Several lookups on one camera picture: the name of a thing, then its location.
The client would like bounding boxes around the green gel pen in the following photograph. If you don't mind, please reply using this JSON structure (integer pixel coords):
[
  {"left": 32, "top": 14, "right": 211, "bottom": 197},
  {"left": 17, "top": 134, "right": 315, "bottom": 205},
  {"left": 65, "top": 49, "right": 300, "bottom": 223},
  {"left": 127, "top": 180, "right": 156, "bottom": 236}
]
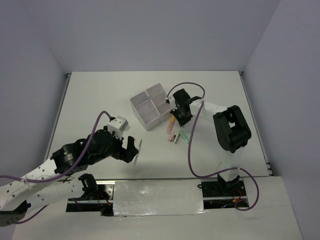
[{"left": 133, "top": 139, "right": 143, "bottom": 165}]

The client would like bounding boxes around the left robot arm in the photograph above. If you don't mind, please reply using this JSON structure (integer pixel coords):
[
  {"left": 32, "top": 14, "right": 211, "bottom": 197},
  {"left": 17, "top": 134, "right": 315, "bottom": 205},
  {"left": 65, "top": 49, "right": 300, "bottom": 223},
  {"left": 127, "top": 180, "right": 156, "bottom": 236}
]
[{"left": 0, "top": 130, "right": 140, "bottom": 227}]

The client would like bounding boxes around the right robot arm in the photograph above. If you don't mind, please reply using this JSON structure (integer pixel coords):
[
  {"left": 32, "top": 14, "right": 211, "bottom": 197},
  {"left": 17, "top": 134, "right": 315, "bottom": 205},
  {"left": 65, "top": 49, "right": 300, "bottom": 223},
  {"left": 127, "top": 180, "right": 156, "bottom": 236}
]
[{"left": 165, "top": 89, "right": 252, "bottom": 196}]

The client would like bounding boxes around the pink orange highlighter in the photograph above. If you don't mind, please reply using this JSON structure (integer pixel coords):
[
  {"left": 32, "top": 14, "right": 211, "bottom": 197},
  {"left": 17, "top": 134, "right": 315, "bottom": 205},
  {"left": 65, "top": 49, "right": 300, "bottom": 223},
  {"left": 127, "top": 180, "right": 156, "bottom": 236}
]
[{"left": 165, "top": 116, "right": 176, "bottom": 135}]

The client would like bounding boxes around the pink mini stapler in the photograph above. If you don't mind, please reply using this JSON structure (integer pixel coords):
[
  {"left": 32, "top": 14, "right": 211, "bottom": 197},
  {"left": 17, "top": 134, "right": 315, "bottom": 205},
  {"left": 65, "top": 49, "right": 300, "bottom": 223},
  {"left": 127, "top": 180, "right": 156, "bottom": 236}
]
[{"left": 168, "top": 131, "right": 180, "bottom": 144}]

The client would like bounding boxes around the right white divided container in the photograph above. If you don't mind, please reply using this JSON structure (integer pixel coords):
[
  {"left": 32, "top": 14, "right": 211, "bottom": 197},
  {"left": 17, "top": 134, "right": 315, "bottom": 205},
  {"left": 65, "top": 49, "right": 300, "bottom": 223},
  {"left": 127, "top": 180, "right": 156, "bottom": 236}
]
[{"left": 146, "top": 83, "right": 171, "bottom": 122}]

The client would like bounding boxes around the white divided container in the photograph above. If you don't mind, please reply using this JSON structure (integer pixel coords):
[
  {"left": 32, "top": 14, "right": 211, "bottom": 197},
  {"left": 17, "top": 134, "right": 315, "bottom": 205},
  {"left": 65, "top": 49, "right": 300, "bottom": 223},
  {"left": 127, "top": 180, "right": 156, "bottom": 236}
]
[
  {"left": 146, "top": 83, "right": 171, "bottom": 122},
  {"left": 130, "top": 91, "right": 160, "bottom": 131}
]

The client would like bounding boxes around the left white divided container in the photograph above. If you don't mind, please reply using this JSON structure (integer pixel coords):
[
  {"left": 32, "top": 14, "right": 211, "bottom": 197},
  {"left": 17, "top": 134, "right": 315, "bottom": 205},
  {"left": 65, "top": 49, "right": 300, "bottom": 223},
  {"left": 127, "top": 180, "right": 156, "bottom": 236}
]
[{"left": 130, "top": 91, "right": 160, "bottom": 131}]

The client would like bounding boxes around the silver foil sheet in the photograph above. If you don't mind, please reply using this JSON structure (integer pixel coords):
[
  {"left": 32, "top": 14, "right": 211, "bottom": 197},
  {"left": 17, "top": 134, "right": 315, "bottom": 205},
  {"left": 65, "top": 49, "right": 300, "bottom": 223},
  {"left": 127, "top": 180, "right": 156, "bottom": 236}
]
[{"left": 113, "top": 179, "right": 206, "bottom": 217}]

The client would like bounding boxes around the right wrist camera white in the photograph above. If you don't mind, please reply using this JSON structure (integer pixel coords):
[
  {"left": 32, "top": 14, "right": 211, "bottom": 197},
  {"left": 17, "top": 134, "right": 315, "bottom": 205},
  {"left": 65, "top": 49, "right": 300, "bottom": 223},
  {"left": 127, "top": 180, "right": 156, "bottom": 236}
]
[{"left": 165, "top": 96, "right": 177, "bottom": 110}]

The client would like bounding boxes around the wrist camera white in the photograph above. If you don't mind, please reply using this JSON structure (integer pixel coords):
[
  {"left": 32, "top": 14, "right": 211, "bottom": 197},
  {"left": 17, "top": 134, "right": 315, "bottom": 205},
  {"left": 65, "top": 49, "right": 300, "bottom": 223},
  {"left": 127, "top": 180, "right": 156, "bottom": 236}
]
[
  {"left": 107, "top": 116, "right": 129, "bottom": 140},
  {"left": 165, "top": 96, "right": 177, "bottom": 110}
]

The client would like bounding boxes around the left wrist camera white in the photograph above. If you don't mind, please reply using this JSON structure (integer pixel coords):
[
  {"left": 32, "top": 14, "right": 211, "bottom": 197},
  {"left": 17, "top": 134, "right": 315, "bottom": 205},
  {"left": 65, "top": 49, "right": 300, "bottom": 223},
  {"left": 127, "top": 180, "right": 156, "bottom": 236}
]
[{"left": 107, "top": 116, "right": 129, "bottom": 140}]

